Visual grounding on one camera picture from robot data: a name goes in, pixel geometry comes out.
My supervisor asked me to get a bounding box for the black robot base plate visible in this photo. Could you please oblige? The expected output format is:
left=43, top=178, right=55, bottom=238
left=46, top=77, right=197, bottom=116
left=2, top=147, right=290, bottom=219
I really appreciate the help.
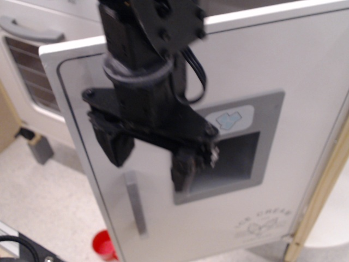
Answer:
left=1, top=233, right=64, bottom=261

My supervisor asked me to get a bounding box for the grey fridge door handle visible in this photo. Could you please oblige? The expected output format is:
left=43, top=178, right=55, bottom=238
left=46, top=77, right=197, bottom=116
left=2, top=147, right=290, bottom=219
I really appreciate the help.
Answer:
left=124, top=171, right=147, bottom=237

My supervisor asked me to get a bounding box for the black cable on base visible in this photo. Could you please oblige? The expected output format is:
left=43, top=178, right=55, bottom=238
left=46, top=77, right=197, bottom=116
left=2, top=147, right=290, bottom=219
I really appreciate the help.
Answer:
left=0, top=236, right=41, bottom=262

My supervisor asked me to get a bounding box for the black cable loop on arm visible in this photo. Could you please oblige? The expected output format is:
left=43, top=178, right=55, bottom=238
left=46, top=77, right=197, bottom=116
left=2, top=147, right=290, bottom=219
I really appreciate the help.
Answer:
left=174, top=46, right=207, bottom=104

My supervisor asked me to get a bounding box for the wooden fridge side frame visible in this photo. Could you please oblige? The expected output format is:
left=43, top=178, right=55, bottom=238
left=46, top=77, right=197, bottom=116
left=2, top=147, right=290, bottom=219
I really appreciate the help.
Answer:
left=282, top=116, right=348, bottom=261

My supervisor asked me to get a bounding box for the wooden panel at left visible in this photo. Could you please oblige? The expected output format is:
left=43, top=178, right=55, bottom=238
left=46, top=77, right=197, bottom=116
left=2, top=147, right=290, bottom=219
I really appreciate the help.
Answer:
left=1, top=83, right=21, bottom=153

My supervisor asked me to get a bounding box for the white toy fridge door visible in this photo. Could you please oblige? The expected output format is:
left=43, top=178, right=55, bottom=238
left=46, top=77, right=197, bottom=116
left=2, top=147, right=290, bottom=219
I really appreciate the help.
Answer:
left=39, top=1, right=348, bottom=261

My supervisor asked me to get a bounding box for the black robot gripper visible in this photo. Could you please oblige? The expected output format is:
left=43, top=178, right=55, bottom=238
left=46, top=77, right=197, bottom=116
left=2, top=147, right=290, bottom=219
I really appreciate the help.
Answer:
left=81, top=54, right=220, bottom=193

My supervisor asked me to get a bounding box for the grey oven door handle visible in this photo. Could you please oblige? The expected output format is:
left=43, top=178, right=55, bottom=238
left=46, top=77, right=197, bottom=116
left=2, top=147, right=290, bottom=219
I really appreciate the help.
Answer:
left=1, top=16, right=64, bottom=43

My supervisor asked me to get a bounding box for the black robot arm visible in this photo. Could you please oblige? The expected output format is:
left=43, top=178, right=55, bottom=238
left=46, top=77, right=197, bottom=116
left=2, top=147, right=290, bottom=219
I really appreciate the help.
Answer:
left=82, top=1, right=219, bottom=192

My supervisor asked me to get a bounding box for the grey kitchen leg block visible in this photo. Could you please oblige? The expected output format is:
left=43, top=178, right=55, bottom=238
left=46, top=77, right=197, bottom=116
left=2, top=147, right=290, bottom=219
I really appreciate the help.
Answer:
left=28, top=135, right=54, bottom=165

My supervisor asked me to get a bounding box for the red plastic cup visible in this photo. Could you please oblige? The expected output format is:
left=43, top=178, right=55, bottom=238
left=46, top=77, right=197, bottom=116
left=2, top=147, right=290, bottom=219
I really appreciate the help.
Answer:
left=92, top=230, right=119, bottom=261

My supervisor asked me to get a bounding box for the white toy oven door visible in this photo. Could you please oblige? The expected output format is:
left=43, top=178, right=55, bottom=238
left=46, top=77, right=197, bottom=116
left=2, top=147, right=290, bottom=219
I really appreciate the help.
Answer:
left=1, top=30, right=75, bottom=148

